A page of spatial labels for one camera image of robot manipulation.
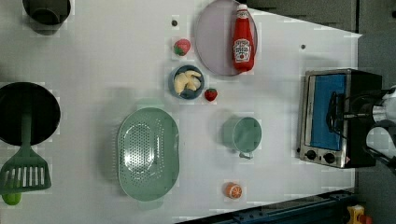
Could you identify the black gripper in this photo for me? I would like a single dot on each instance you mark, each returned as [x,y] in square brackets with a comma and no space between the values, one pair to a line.
[361,106]

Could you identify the silver black toaster oven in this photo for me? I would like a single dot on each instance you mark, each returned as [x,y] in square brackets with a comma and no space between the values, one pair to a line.
[326,138]

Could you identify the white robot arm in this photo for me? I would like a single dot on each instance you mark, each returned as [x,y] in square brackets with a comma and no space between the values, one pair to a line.
[386,109]

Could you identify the yellow red emergency button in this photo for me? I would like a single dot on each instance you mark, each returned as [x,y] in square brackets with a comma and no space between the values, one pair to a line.
[358,216]

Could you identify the green metal cup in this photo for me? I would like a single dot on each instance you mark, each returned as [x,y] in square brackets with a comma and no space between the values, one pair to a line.
[243,134]

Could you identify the red ketchup bottle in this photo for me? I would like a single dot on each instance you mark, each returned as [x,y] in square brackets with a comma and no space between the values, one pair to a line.
[243,44]

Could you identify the dark red toy strawberry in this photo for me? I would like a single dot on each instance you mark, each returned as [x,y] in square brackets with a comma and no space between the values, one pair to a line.
[211,94]

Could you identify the orange toy half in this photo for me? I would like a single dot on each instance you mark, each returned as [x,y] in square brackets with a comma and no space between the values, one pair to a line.
[233,191]

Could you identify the lavender round plate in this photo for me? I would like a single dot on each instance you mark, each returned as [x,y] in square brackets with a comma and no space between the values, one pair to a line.
[213,40]

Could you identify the blue bowl with banana pieces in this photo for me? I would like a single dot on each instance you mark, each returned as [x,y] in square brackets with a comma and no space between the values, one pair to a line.
[186,82]

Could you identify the pale red toy strawberry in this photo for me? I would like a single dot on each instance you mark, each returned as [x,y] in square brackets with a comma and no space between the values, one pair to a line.
[182,47]

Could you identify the green perforated colander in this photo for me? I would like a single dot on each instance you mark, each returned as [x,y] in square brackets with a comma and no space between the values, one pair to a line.
[148,158]

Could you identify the dark grey pot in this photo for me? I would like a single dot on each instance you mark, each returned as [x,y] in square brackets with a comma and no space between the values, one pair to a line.
[48,12]

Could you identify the green slotted spatula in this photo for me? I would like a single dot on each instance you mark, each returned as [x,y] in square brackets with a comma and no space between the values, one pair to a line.
[25,170]

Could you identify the black frying pan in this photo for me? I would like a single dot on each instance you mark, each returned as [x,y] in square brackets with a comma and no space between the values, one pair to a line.
[25,98]

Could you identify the lime green toy fruit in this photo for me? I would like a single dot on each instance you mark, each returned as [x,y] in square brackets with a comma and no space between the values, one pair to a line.
[12,199]

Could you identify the blue metal frame rail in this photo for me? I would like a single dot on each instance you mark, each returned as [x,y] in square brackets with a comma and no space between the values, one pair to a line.
[325,208]

